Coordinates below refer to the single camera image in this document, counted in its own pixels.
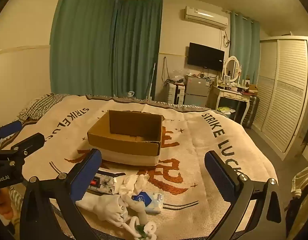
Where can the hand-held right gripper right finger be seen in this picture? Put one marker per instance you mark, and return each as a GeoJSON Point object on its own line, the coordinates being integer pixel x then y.
{"type": "Point", "coordinates": [219, 176]}

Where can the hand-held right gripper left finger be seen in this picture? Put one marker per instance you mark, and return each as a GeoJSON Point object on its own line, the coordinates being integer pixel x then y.
{"type": "Point", "coordinates": [86, 176]}

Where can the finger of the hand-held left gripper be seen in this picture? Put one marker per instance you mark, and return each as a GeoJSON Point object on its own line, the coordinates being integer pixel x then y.
{"type": "Point", "coordinates": [29, 143]}
{"type": "Point", "coordinates": [12, 128]}

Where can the floral wet wipes pack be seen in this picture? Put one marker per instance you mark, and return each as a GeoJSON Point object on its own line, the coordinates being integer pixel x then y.
{"type": "Point", "coordinates": [105, 183]}

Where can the long white sock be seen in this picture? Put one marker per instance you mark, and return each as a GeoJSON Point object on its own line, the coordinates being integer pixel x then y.
{"type": "Point", "coordinates": [104, 208]}

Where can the brown cardboard box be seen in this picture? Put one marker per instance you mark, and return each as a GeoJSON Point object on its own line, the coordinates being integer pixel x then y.
{"type": "Point", "coordinates": [124, 145]}

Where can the blue and white tissue packet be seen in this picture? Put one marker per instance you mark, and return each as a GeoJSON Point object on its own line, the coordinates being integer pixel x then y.
{"type": "Point", "coordinates": [147, 200]}

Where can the person's left hand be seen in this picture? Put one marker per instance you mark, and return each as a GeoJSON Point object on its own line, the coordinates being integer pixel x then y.
{"type": "Point", "coordinates": [3, 203]}

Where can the cream printed blanket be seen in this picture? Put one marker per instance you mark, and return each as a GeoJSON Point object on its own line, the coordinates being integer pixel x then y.
{"type": "Point", "coordinates": [194, 180]}

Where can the checked bedding cloth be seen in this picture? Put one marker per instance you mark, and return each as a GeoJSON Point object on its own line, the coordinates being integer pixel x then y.
{"type": "Point", "coordinates": [41, 105]}

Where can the bin with yellow bag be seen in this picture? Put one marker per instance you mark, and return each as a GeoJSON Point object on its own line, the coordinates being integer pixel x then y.
{"type": "Point", "coordinates": [225, 110]}

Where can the dark suitcase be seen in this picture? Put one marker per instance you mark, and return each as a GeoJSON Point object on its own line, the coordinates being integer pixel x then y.
{"type": "Point", "coordinates": [251, 112]}

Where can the white dressing table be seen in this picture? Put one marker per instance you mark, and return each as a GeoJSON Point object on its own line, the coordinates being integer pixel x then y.
{"type": "Point", "coordinates": [230, 95]}

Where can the striped cloth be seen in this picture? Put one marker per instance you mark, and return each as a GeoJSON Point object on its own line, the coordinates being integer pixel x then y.
{"type": "Point", "coordinates": [302, 180]}

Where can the silver mini fridge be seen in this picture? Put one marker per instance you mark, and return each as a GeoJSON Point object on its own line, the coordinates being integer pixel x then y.
{"type": "Point", "coordinates": [196, 91]}

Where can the white suitcase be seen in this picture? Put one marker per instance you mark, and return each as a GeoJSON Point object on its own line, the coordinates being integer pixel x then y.
{"type": "Point", "coordinates": [176, 93]}

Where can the clear water jug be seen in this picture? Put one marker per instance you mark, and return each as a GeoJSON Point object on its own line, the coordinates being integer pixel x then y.
{"type": "Point", "coordinates": [130, 94]}

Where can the small brown box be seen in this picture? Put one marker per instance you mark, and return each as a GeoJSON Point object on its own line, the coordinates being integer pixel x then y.
{"type": "Point", "coordinates": [251, 87]}

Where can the white louvered wardrobe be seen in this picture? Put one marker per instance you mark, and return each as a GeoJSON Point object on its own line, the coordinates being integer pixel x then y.
{"type": "Point", "coordinates": [286, 92]}

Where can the oval white vanity mirror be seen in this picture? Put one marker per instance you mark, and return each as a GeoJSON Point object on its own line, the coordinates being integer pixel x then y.
{"type": "Point", "coordinates": [231, 68]}

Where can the clear plastic bag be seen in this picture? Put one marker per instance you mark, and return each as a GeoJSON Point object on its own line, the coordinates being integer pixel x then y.
{"type": "Point", "coordinates": [178, 76]}

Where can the wide green curtain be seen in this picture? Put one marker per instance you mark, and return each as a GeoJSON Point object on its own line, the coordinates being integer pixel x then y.
{"type": "Point", "coordinates": [81, 42]}

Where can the white mop pole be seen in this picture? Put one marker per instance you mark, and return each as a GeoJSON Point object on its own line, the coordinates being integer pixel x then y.
{"type": "Point", "coordinates": [151, 80]}

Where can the green window curtain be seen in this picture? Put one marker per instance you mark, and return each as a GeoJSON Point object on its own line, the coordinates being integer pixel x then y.
{"type": "Point", "coordinates": [244, 42]}

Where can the narrow green corner curtain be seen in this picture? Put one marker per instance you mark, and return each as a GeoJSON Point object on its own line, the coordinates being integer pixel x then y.
{"type": "Point", "coordinates": [137, 50]}

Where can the white air conditioner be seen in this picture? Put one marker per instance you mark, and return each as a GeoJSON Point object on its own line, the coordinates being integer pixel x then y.
{"type": "Point", "coordinates": [206, 17]}

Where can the black wall television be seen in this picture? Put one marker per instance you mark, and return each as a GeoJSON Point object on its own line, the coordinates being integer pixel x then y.
{"type": "Point", "coordinates": [206, 57]}

